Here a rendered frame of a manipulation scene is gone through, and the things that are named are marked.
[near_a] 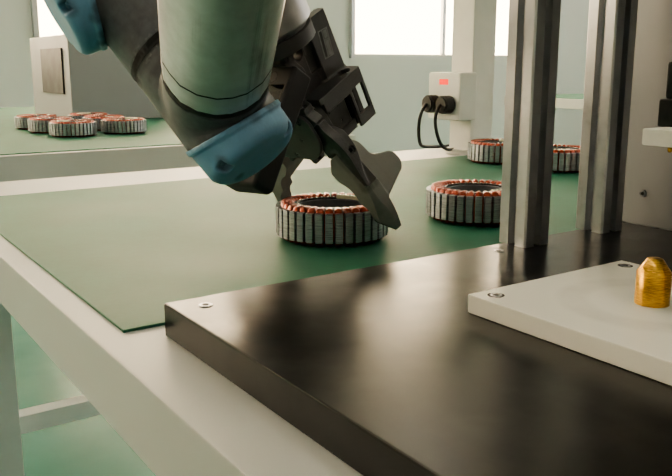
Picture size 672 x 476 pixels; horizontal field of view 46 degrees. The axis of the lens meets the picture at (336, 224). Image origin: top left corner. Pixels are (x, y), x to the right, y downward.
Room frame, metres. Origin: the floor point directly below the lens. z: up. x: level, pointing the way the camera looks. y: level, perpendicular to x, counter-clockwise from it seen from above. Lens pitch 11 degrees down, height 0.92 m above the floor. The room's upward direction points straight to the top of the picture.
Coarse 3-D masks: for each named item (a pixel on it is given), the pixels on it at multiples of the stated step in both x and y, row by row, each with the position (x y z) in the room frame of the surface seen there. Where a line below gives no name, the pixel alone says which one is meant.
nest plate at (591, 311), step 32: (512, 288) 0.47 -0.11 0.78; (544, 288) 0.47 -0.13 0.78; (576, 288) 0.47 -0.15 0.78; (608, 288) 0.47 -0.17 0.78; (512, 320) 0.43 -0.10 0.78; (544, 320) 0.41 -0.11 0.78; (576, 320) 0.41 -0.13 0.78; (608, 320) 0.41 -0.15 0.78; (640, 320) 0.41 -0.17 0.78; (608, 352) 0.38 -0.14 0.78; (640, 352) 0.36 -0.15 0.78
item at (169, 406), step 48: (0, 192) 1.06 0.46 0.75; (0, 240) 0.76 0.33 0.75; (0, 288) 0.70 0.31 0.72; (48, 288) 0.59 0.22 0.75; (48, 336) 0.57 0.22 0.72; (96, 336) 0.48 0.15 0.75; (144, 336) 0.48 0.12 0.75; (96, 384) 0.47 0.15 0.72; (144, 384) 0.40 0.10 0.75; (192, 384) 0.40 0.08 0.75; (144, 432) 0.40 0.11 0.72; (192, 432) 0.35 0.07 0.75; (240, 432) 0.34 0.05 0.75; (288, 432) 0.34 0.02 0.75
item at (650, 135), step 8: (664, 104) 0.49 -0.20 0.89; (664, 112) 0.49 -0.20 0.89; (664, 120) 0.49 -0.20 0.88; (648, 128) 0.48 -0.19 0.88; (656, 128) 0.48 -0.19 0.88; (664, 128) 0.48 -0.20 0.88; (648, 136) 0.47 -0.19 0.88; (656, 136) 0.47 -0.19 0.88; (664, 136) 0.46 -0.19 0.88; (648, 144) 0.47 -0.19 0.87; (656, 144) 0.47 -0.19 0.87; (664, 144) 0.46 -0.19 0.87
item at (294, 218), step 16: (288, 208) 0.74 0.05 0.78; (304, 208) 0.72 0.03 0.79; (320, 208) 0.72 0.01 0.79; (336, 208) 0.72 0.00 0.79; (352, 208) 0.72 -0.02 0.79; (288, 224) 0.73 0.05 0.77; (304, 224) 0.72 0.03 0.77; (320, 224) 0.71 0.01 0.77; (336, 224) 0.71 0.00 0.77; (352, 224) 0.71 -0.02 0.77; (368, 224) 0.72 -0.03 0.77; (288, 240) 0.74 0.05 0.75; (304, 240) 0.72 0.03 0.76; (320, 240) 0.71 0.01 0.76; (336, 240) 0.71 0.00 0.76; (352, 240) 0.71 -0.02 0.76; (368, 240) 0.72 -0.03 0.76
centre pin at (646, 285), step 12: (648, 264) 0.44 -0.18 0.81; (660, 264) 0.43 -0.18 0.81; (636, 276) 0.44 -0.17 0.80; (648, 276) 0.43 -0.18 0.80; (660, 276) 0.43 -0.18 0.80; (636, 288) 0.44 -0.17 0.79; (648, 288) 0.43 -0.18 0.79; (660, 288) 0.43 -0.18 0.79; (636, 300) 0.44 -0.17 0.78; (648, 300) 0.43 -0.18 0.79; (660, 300) 0.43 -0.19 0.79
